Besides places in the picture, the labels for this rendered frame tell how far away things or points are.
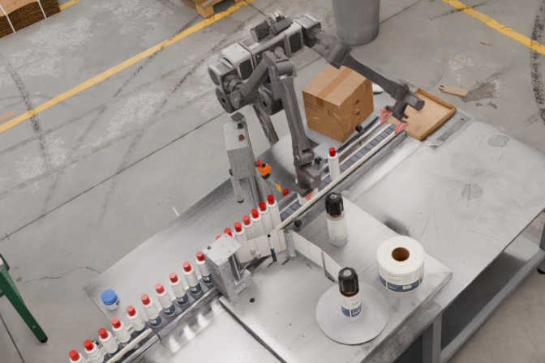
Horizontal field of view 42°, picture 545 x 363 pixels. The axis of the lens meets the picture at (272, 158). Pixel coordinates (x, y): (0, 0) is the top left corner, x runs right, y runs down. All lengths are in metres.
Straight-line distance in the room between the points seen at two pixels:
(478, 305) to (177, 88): 3.02
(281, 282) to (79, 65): 3.65
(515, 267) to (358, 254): 1.10
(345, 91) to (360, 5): 1.98
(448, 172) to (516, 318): 0.96
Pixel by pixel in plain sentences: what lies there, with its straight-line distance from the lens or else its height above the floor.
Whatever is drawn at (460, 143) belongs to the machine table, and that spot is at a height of 0.83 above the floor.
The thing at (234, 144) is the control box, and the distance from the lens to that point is 2.99.
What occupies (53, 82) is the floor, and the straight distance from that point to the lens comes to 6.31.
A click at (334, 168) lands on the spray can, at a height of 0.98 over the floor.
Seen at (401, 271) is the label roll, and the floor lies 1.02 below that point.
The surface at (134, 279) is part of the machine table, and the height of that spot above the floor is 0.83.
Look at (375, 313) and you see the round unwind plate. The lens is 3.10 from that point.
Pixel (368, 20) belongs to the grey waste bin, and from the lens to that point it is 5.72.
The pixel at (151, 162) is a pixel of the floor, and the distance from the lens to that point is 5.21.
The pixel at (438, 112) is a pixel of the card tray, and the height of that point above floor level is 0.83.
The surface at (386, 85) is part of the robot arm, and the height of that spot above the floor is 1.43.
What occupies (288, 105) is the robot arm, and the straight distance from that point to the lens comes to 2.94.
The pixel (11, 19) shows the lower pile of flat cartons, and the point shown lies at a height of 0.14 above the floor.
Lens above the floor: 3.52
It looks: 45 degrees down
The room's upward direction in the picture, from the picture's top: 12 degrees counter-clockwise
